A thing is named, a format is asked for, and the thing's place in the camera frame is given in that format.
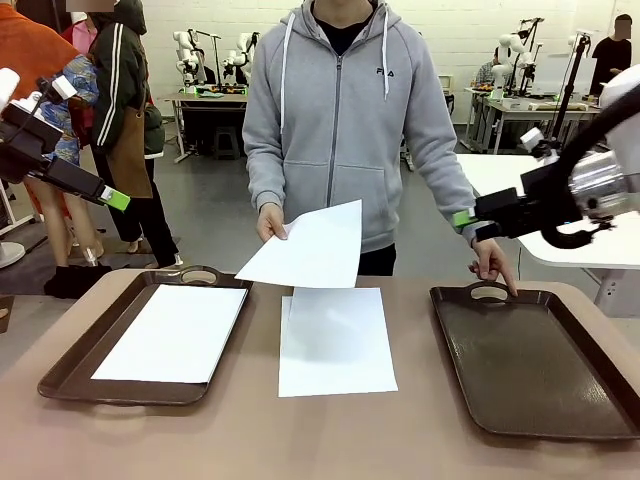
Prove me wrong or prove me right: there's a standing person in black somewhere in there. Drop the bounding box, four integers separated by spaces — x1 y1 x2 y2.
591 14 635 99

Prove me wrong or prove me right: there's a person's right forearm grey sleeve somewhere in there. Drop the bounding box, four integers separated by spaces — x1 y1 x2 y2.
242 129 289 212

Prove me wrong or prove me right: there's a seated background person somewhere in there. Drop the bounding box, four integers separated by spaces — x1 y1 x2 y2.
472 47 506 91

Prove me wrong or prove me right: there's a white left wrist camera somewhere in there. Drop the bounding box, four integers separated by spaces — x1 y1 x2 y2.
52 74 77 100

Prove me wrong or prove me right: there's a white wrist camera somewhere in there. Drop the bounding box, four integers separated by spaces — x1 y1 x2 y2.
519 127 560 161
52 74 77 100

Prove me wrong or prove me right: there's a white background work table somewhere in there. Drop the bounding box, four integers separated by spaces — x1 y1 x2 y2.
462 87 601 154

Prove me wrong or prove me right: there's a person in orange top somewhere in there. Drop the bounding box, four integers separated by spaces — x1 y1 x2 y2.
0 0 86 89

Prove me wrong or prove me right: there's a white round fan base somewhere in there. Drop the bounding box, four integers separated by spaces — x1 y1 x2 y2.
0 239 26 271

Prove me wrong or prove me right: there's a dark plastic stool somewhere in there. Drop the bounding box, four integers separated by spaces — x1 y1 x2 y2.
213 126 242 161

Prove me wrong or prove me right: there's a person's right hand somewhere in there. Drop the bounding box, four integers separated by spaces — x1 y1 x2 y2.
255 203 294 242

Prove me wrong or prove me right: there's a brown plastic serving tray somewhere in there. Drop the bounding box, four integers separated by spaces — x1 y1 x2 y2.
429 280 640 442
37 264 255 407

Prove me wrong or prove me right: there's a black tripod pole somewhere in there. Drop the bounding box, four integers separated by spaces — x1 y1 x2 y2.
547 32 594 151

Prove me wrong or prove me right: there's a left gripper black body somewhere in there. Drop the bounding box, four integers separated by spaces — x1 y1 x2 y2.
0 102 65 184

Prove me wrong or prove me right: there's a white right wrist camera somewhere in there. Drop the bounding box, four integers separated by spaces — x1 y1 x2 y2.
519 127 560 161

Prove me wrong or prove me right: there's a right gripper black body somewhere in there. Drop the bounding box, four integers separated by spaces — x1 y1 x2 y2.
494 164 576 239

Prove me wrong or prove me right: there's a black bag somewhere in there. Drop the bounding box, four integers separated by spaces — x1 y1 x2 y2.
43 263 114 300

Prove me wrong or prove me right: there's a brown wooden object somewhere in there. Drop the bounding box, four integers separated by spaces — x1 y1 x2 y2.
0 294 16 335

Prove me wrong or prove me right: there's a person in grey hoodie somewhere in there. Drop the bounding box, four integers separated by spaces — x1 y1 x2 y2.
242 0 459 277

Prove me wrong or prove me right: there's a grey background work table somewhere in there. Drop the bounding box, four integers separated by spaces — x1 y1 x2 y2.
158 92 251 164

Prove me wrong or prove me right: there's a person's left hand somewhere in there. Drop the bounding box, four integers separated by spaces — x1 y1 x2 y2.
468 238 520 297

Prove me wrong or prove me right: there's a person in dark striped jacket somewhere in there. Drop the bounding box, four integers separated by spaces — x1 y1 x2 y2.
88 0 182 271

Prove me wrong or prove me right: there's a black cable hose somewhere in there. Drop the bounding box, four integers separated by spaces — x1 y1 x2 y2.
544 94 640 251

